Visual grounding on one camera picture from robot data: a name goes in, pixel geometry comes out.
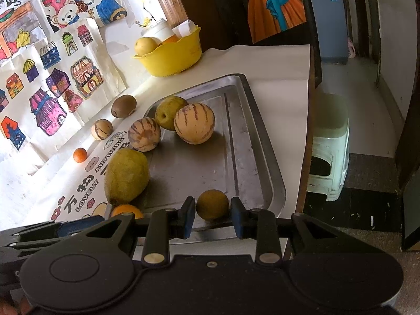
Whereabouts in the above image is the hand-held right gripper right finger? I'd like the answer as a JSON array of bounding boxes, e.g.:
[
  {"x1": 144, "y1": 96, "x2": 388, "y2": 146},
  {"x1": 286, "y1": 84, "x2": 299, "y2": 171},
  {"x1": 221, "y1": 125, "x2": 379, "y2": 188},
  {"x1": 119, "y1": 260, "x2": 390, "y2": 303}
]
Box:
[{"x1": 230, "y1": 197, "x2": 348, "y2": 266}]

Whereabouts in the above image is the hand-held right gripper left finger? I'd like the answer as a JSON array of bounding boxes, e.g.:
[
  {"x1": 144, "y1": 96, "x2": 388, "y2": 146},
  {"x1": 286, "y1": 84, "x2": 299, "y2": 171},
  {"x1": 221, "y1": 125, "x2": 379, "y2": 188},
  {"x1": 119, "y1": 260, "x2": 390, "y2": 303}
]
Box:
[{"x1": 70, "y1": 196, "x2": 196, "y2": 266}]

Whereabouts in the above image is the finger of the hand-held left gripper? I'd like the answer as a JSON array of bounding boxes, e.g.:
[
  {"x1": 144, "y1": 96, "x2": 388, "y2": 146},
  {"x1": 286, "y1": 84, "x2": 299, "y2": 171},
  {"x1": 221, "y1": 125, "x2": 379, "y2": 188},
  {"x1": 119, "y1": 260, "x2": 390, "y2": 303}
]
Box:
[
  {"x1": 9, "y1": 236, "x2": 68, "y2": 252},
  {"x1": 11, "y1": 216, "x2": 106, "y2": 237}
]

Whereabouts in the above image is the small round brown fruit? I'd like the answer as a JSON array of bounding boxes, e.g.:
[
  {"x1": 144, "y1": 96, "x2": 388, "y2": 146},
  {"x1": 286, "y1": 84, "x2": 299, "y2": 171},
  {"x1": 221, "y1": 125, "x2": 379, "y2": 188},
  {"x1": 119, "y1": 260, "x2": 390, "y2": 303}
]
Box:
[{"x1": 196, "y1": 189, "x2": 229, "y2": 221}]

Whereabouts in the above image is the metal tray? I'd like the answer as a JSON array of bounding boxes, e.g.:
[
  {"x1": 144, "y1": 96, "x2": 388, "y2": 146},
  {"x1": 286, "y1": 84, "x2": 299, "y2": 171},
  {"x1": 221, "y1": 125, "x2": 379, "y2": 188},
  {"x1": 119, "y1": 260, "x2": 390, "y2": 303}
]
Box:
[{"x1": 139, "y1": 74, "x2": 287, "y2": 233}]

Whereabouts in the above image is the large green-brown mango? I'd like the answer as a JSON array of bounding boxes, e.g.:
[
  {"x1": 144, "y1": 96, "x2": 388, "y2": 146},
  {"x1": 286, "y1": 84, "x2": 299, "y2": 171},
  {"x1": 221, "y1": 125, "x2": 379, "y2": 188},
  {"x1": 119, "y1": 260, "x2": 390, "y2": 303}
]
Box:
[{"x1": 104, "y1": 148, "x2": 150, "y2": 206}]

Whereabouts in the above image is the medium striped pepino melon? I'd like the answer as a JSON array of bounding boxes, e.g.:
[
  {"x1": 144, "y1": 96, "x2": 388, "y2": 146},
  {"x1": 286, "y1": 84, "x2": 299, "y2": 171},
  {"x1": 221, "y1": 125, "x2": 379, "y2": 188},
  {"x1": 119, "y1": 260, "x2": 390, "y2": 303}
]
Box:
[{"x1": 128, "y1": 118, "x2": 161, "y2": 152}]

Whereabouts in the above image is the large striped pepino melon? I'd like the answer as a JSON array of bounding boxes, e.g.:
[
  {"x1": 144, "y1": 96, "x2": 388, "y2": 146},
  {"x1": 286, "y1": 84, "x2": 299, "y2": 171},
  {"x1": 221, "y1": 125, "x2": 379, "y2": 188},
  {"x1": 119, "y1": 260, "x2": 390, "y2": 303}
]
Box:
[{"x1": 174, "y1": 102, "x2": 215, "y2": 145}]

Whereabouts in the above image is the small striped pepino melon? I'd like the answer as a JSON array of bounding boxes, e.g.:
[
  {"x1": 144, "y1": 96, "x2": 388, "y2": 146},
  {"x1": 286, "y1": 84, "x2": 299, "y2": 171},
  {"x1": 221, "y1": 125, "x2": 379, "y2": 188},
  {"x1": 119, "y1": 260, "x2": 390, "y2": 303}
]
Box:
[{"x1": 91, "y1": 119, "x2": 113, "y2": 141}]

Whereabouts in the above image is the green pear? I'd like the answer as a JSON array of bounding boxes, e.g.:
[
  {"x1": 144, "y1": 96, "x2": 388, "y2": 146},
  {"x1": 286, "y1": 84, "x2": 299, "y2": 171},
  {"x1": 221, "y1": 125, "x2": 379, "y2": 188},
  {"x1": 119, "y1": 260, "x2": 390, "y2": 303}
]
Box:
[{"x1": 155, "y1": 96, "x2": 188, "y2": 131}]

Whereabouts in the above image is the brown kiwi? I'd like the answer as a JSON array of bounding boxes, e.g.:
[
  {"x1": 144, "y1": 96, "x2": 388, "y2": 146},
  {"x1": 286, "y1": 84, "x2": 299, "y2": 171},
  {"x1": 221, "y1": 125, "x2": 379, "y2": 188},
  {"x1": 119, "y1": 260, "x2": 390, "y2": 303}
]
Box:
[{"x1": 111, "y1": 94, "x2": 137, "y2": 119}]

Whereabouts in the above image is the person's left hand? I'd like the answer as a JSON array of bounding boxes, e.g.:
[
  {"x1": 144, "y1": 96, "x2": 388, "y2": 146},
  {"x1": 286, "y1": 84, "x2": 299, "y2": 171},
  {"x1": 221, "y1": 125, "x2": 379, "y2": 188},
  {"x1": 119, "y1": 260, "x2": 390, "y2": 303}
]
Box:
[{"x1": 0, "y1": 297, "x2": 32, "y2": 315}]

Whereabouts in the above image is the white plastic stool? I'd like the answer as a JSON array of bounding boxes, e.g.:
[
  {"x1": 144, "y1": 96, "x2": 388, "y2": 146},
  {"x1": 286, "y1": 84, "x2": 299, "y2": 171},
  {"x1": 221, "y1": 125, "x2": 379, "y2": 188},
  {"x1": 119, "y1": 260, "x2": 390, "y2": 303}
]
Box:
[{"x1": 308, "y1": 93, "x2": 350, "y2": 201}]

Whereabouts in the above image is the houses drawing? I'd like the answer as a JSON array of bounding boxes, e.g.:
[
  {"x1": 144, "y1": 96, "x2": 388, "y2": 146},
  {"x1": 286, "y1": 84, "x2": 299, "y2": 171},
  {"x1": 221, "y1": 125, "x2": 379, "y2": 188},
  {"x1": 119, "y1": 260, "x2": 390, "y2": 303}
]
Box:
[{"x1": 0, "y1": 16, "x2": 128, "y2": 161}]

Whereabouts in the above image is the yellow plastic bowl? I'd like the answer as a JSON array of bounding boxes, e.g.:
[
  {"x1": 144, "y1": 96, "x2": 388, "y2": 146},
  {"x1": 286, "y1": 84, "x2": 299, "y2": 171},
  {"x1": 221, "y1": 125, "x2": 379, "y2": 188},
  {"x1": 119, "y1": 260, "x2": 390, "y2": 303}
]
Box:
[{"x1": 133, "y1": 26, "x2": 203, "y2": 77}]

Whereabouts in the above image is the white paper carton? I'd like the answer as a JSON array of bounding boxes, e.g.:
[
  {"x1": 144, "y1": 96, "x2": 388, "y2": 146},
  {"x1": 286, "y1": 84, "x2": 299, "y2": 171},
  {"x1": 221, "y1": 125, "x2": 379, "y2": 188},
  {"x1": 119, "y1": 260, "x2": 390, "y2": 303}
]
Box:
[{"x1": 172, "y1": 20, "x2": 196, "y2": 38}]

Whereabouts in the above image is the white jar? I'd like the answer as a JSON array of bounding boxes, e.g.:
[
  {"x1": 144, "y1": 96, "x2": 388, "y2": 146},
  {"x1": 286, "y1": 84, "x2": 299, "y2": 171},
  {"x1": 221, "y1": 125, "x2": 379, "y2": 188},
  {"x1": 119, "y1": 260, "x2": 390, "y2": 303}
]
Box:
[{"x1": 142, "y1": 19, "x2": 179, "y2": 44}]

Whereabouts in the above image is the dark wooden door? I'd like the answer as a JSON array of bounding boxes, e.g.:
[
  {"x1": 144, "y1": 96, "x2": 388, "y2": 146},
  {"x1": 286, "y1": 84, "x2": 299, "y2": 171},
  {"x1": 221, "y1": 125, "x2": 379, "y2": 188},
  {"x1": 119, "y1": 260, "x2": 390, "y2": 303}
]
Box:
[{"x1": 202, "y1": 0, "x2": 323, "y2": 88}]

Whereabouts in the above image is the colourful figure drawing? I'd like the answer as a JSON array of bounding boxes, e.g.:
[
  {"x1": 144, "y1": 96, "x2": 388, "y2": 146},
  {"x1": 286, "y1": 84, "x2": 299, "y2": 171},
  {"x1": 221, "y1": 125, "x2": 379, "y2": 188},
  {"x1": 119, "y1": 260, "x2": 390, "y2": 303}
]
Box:
[{"x1": 0, "y1": 0, "x2": 45, "y2": 69}]

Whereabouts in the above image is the orange dress lady poster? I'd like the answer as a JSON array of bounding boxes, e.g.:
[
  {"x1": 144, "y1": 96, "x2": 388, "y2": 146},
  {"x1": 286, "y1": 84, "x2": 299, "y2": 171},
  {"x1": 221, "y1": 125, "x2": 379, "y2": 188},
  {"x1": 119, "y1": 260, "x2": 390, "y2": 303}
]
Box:
[{"x1": 246, "y1": 0, "x2": 307, "y2": 44}]

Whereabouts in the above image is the grey refrigerator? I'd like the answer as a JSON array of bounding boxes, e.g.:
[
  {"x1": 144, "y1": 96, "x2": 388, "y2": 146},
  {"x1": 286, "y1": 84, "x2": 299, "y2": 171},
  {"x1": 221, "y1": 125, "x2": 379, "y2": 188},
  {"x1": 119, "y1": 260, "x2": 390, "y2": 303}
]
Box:
[{"x1": 310, "y1": 0, "x2": 348, "y2": 64}]

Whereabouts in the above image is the dark doorway frame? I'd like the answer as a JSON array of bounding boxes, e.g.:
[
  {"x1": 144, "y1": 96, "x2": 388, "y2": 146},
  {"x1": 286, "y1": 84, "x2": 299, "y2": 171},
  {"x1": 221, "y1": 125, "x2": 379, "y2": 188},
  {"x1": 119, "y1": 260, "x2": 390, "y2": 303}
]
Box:
[{"x1": 338, "y1": 0, "x2": 383, "y2": 86}]

